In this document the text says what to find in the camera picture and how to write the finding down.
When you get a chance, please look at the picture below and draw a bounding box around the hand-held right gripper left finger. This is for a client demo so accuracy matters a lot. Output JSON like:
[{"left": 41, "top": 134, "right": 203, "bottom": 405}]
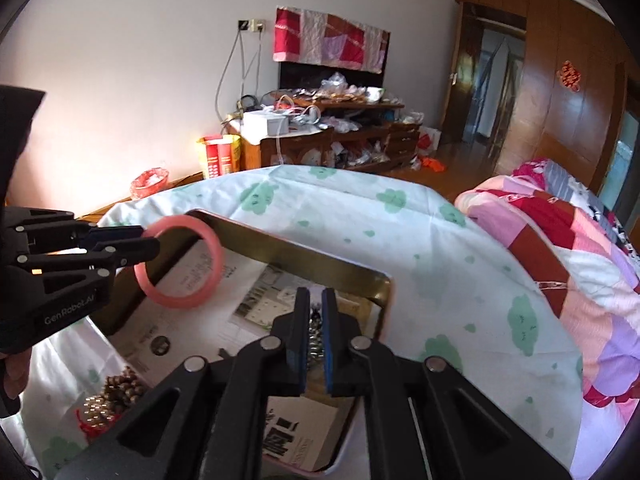
[{"left": 55, "top": 287, "right": 311, "bottom": 480}]

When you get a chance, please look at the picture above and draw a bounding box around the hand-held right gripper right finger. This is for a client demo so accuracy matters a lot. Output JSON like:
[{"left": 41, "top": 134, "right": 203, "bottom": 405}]
[{"left": 321, "top": 287, "right": 573, "bottom": 480}]

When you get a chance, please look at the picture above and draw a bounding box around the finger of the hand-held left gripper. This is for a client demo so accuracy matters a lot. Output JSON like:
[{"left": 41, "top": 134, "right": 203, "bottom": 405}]
[
  {"left": 15, "top": 209, "right": 148, "bottom": 251},
  {"left": 17, "top": 237, "right": 161, "bottom": 301}
]

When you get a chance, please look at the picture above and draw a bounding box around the white pearl bracelet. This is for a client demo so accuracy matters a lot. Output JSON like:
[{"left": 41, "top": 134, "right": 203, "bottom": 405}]
[{"left": 307, "top": 305, "right": 328, "bottom": 373}]

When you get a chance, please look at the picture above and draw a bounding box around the pink bangle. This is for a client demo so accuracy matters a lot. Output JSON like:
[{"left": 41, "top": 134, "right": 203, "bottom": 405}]
[{"left": 134, "top": 215, "right": 224, "bottom": 309}]

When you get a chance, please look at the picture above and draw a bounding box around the pink tin box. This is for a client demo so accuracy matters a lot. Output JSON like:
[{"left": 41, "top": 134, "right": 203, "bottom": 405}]
[{"left": 92, "top": 209, "right": 393, "bottom": 476}]

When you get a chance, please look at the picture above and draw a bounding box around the brown bead necklace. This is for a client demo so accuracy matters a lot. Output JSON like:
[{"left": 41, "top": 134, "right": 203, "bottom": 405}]
[{"left": 102, "top": 365, "right": 151, "bottom": 411}]

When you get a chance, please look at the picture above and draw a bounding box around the person's left hand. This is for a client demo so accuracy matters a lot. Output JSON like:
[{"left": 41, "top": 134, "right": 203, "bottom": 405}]
[{"left": 0, "top": 347, "right": 32, "bottom": 407}]

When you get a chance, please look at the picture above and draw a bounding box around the trash bin with red bag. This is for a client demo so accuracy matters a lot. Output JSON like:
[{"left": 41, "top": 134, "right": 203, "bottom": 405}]
[{"left": 130, "top": 167, "right": 170, "bottom": 198}]

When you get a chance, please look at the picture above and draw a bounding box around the printed paper lining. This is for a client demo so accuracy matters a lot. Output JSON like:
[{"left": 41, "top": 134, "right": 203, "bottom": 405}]
[{"left": 120, "top": 247, "right": 386, "bottom": 473}]

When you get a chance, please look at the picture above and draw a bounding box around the red yellow carton box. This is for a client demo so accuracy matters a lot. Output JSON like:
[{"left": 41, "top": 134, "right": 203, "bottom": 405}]
[{"left": 196, "top": 134, "right": 242, "bottom": 180}]

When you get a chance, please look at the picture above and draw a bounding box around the cloud print tablecloth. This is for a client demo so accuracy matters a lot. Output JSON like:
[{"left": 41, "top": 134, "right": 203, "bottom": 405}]
[{"left": 20, "top": 164, "right": 583, "bottom": 480}]

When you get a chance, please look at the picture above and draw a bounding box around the white box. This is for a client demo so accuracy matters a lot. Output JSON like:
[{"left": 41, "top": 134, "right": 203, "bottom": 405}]
[{"left": 242, "top": 110, "right": 288, "bottom": 143}]

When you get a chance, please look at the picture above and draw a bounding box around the wooden television cabinet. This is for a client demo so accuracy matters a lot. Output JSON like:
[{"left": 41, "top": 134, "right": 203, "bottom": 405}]
[{"left": 227, "top": 100, "right": 421, "bottom": 176}]

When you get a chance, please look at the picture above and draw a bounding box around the red white plastic bag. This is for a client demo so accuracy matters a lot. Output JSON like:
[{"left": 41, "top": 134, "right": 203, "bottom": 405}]
[{"left": 417, "top": 127, "right": 441, "bottom": 156}]

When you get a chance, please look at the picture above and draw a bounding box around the black television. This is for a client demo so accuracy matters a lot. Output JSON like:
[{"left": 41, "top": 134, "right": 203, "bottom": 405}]
[{"left": 279, "top": 60, "right": 386, "bottom": 93}]

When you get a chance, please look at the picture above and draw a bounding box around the pile of plastic packets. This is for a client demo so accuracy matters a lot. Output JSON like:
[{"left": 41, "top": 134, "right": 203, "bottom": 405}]
[{"left": 320, "top": 72, "right": 386, "bottom": 103}]

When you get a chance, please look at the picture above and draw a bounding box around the patchwork quilt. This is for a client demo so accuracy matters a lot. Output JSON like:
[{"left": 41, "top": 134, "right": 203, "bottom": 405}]
[{"left": 454, "top": 158, "right": 640, "bottom": 480}]

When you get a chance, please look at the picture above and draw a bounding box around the red patchwork cover cloth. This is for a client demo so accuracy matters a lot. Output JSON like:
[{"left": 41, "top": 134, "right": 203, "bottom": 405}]
[{"left": 273, "top": 6, "right": 391, "bottom": 72}]

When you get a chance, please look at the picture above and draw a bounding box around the wooden door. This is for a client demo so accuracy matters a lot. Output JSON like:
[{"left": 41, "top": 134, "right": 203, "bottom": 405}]
[{"left": 440, "top": 2, "right": 483, "bottom": 148}]

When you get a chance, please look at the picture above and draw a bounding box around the wooden wardrobe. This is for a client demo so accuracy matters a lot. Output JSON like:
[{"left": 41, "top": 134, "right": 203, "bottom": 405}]
[{"left": 455, "top": 0, "right": 640, "bottom": 211}]

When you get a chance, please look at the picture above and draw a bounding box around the red paper decoration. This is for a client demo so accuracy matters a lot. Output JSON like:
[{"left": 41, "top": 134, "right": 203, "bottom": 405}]
[{"left": 557, "top": 60, "right": 583, "bottom": 92}]

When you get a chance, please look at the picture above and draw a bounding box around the gold bead bracelet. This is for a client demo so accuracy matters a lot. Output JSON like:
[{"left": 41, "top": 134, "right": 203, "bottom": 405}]
[{"left": 80, "top": 395, "right": 121, "bottom": 436}]

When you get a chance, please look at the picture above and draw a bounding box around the hanging power cable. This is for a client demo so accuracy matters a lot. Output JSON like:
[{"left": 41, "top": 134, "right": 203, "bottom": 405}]
[
  {"left": 242, "top": 31, "right": 264, "bottom": 103},
  {"left": 215, "top": 29, "right": 246, "bottom": 123}
]

